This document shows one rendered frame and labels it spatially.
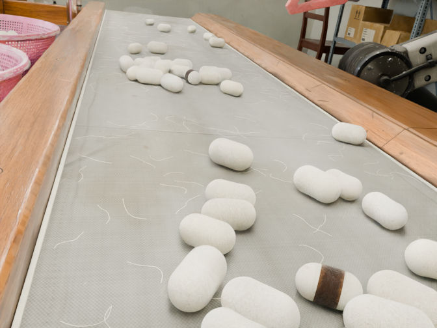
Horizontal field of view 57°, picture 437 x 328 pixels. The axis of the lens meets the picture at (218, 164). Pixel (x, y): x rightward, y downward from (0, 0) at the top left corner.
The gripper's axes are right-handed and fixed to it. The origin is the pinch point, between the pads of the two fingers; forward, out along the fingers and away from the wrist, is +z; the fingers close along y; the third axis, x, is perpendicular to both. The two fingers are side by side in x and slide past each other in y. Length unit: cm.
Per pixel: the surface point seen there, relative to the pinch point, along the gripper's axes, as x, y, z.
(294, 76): 10.0, -2.6, 4.0
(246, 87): 5.3, 1.3, 11.7
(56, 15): -18, -97, 46
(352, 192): 3.6, 34.6, 11.8
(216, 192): -3.3, 35.5, 19.3
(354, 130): 7.5, 22.9, 6.4
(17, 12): -26, -97, 55
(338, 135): 7.2, 22.3, 7.9
